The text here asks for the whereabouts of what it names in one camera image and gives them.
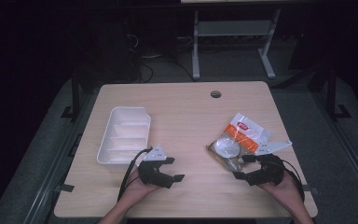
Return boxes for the person's right hand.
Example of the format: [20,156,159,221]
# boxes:
[256,170,306,208]

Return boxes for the white divided plastic box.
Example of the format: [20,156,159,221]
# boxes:
[96,105,152,173]

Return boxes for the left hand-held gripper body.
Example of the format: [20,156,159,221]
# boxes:
[137,144,175,189]

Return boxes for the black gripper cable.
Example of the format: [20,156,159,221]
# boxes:
[280,159,306,203]
[117,147,154,203]

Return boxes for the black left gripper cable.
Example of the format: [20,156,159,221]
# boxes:
[117,147,154,203]

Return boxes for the grey table edge bracket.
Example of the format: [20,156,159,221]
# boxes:
[55,184,76,193]
[302,184,320,195]

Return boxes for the black floor cables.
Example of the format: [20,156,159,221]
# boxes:
[127,32,197,83]

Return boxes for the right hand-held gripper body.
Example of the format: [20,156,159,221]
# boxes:
[244,139,294,188]

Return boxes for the person's left hand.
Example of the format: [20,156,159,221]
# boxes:
[121,169,162,203]

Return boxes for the white metal desk frame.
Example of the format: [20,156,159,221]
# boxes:
[191,8,282,82]

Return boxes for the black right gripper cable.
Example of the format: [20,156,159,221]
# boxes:
[280,159,306,203]

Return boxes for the black metal stand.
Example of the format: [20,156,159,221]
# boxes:
[324,62,352,122]
[60,69,83,122]

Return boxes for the clear snack bag orange label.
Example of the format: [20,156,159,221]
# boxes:
[205,112,275,173]

